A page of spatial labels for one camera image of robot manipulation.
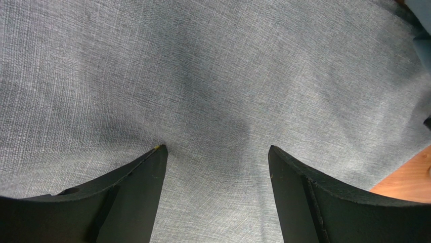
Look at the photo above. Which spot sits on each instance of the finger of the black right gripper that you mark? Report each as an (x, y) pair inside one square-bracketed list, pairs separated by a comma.
[(427, 123)]

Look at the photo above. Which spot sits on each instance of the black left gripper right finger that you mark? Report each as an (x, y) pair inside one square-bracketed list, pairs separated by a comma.
[(315, 207)]

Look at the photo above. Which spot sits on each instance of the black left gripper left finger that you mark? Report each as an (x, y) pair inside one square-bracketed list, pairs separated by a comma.
[(120, 206)]

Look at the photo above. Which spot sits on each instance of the blue-grey hanging shirt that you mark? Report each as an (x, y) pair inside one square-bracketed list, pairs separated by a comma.
[(421, 10)]

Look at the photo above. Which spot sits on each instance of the light grey cloth napkin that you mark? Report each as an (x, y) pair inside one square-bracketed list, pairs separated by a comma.
[(87, 86)]

